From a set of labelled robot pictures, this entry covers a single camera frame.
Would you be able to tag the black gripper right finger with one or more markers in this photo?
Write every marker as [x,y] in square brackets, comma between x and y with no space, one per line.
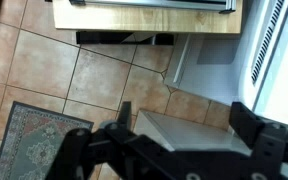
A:
[267,140]

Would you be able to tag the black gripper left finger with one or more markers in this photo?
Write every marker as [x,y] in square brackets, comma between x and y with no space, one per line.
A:
[129,155]

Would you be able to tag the white refrigerator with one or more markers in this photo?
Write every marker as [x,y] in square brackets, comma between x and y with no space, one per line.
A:
[208,74]

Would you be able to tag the white stove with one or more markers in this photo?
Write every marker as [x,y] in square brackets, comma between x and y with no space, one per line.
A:
[264,79]

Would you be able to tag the patterned green floor rug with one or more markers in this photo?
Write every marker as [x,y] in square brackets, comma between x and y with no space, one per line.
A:
[31,139]

